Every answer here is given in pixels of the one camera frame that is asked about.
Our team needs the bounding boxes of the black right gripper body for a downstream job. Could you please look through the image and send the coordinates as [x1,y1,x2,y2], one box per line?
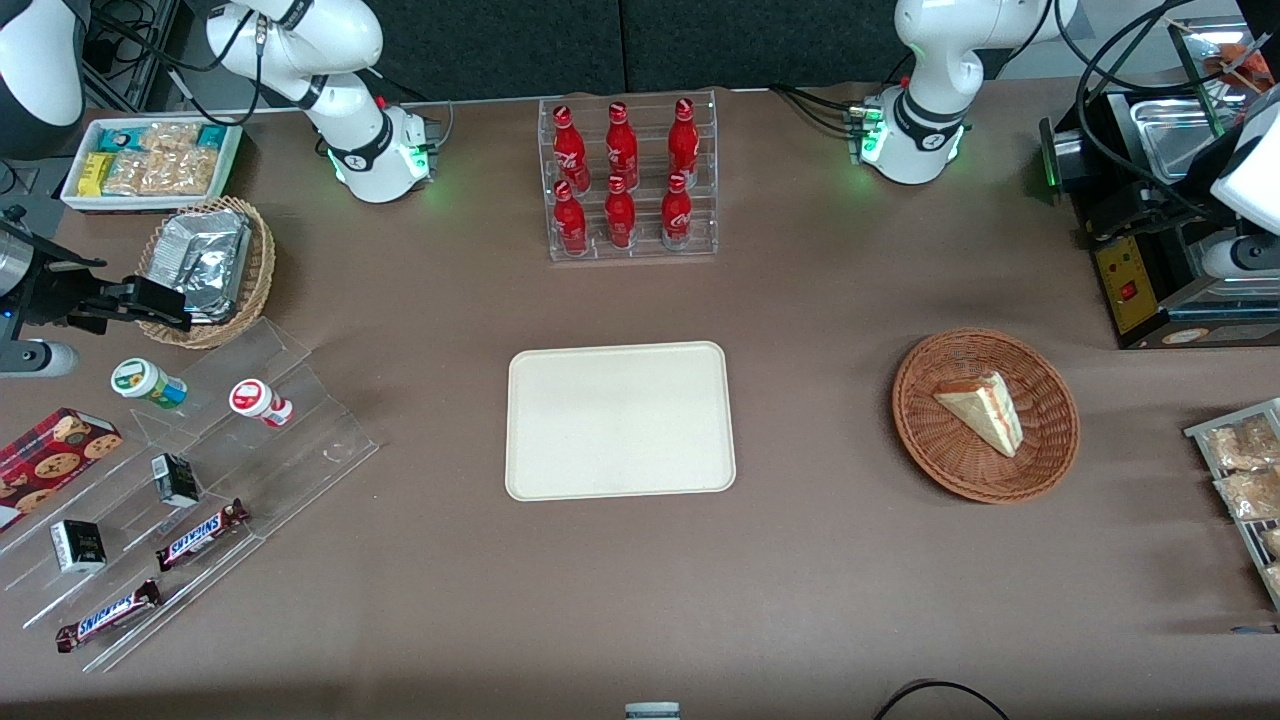
[0,232,111,336]

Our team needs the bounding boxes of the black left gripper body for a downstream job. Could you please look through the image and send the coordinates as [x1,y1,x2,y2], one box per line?
[1172,150,1246,246]

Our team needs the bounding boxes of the triangular sandwich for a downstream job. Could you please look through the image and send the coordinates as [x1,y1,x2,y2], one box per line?
[933,371,1025,459]

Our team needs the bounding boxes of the small tan wicker basket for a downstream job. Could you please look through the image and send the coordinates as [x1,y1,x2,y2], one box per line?
[137,196,277,350]

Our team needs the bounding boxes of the round brown wicker basket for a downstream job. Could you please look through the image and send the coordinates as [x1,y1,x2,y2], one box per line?
[892,328,1081,504]

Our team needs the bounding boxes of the cream plastic serving tray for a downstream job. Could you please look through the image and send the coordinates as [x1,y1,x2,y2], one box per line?
[505,341,737,502]

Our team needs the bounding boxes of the black hot food display case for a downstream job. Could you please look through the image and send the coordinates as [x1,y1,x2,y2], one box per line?
[1075,15,1280,351]

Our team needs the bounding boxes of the green lid yoghurt cup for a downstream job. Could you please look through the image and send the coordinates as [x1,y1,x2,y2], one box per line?
[110,357,189,412]

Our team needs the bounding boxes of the stainless steel food pan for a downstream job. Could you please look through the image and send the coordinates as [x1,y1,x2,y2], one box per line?
[1132,94,1229,183]

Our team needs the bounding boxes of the silver foil wrapped package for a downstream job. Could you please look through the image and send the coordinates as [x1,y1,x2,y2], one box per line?
[150,209,252,324]

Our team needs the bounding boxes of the black device with green light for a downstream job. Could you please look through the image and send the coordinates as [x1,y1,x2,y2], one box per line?
[1038,118,1093,197]

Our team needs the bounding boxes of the white rectangular snack bin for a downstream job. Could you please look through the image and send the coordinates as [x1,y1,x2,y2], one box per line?
[60,115,244,214]

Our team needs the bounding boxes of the clear bag of crackers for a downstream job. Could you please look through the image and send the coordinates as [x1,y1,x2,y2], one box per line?
[103,148,219,197]
[138,121,203,154]

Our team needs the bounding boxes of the orange sausage skewer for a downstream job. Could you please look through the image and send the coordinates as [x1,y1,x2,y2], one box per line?
[1203,38,1277,93]

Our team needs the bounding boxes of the red lid yoghurt cup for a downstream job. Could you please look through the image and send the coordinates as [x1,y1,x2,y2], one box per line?
[229,378,295,429]

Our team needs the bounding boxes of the red plaid cookie box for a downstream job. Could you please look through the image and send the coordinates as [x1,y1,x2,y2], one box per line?
[0,407,125,534]

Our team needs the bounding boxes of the small black carton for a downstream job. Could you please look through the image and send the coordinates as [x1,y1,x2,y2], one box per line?
[151,453,202,509]
[50,519,108,575]

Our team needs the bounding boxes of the brown Snickers bar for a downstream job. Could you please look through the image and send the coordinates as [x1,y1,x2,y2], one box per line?
[155,498,251,573]
[55,578,163,654]

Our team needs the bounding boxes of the clear acrylic stepped stand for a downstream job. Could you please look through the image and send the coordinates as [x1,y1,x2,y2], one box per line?
[0,318,381,673]

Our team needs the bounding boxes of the red cola bottle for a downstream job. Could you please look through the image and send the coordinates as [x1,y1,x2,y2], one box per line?
[552,104,590,193]
[668,97,701,187]
[660,172,694,248]
[553,180,589,256]
[605,101,641,191]
[604,175,638,249]

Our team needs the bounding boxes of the clear acrylic bottle rack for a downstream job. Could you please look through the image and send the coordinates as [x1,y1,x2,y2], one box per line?
[538,90,719,263]

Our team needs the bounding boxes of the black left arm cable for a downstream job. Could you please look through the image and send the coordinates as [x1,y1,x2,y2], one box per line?
[1053,0,1216,219]

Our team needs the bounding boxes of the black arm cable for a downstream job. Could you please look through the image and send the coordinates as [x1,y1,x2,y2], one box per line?
[88,0,276,129]
[1053,0,1216,219]

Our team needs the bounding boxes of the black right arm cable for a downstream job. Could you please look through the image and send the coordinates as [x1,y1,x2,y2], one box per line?
[88,0,276,129]

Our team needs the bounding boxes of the grey wire snack rack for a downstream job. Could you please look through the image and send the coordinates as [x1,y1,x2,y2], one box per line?
[1184,397,1280,612]

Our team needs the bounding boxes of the black left arm base cables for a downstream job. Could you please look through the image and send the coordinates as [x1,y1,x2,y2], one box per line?
[768,83,867,137]

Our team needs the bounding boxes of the black floor cable loop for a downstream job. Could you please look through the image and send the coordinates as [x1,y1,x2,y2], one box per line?
[872,679,1011,720]

